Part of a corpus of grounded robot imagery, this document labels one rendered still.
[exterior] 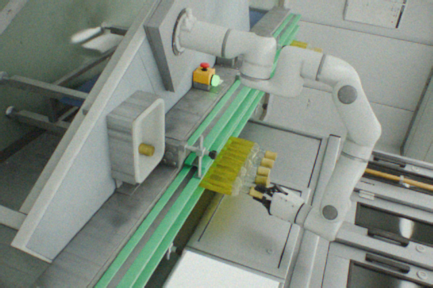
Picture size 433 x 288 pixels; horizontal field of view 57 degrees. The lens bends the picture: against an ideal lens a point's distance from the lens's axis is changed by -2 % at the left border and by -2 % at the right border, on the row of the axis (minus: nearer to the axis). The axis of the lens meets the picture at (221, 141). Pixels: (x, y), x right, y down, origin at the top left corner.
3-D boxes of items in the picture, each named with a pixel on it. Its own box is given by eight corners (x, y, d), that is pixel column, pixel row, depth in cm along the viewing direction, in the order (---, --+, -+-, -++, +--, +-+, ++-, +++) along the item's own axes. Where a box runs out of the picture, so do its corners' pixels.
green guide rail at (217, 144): (183, 163, 139) (205, 170, 137) (183, 161, 139) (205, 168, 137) (288, 24, 278) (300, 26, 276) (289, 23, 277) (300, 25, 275)
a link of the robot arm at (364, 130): (317, 140, 128) (313, 147, 114) (338, 76, 123) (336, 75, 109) (368, 156, 124) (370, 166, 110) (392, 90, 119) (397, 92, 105)
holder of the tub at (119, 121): (113, 191, 124) (135, 199, 122) (105, 115, 109) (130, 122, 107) (141, 161, 138) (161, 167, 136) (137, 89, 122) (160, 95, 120)
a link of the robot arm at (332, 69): (322, 52, 113) (373, 65, 110) (325, 55, 126) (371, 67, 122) (308, 99, 116) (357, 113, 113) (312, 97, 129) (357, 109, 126)
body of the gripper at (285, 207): (304, 219, 136) (276, 205, 141) (311, 197, 131) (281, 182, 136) (295, 232, 131) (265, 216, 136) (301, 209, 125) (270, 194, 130)
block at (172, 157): (159, 164, 137) (178, 170, 135) (159, 141, 132) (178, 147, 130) (164, 158, 140) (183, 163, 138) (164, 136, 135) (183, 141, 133)
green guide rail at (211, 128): (184, 146, 135) (206, 153, 133) (184, 144, 135) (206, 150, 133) (290, 14, 274) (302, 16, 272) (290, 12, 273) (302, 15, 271)
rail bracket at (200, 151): (178, 174, 136) (212, 184, 133) (178, 132, 127) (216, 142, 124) (182, 168, 139) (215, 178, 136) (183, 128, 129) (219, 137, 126)
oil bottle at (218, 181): (182, 182, 144) (238, 199, 139) (182, 170, 141) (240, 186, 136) (188, 173, 149) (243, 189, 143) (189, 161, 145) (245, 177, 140)
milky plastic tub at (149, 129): (113, 179, 121) (138, 187, 119) (106, 115, 108) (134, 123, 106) (141, 149, 135) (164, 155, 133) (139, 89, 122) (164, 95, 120)
